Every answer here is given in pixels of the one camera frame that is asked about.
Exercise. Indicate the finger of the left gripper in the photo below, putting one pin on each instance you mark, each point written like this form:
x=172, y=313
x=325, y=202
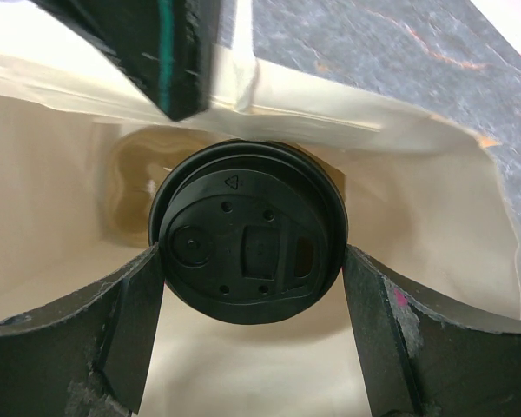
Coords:
x=164, y=47

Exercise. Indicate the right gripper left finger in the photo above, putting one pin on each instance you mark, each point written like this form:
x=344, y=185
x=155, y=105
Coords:
x=87, y=353

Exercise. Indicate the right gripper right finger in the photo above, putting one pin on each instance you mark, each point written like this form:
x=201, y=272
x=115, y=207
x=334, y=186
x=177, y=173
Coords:
x=423, y=353

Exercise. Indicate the cardboard cup carrier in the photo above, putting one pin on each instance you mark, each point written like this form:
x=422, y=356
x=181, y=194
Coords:
x=137, y=166

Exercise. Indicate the brown paper bag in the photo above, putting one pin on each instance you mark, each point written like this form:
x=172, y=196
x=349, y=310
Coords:
x=401, y=105

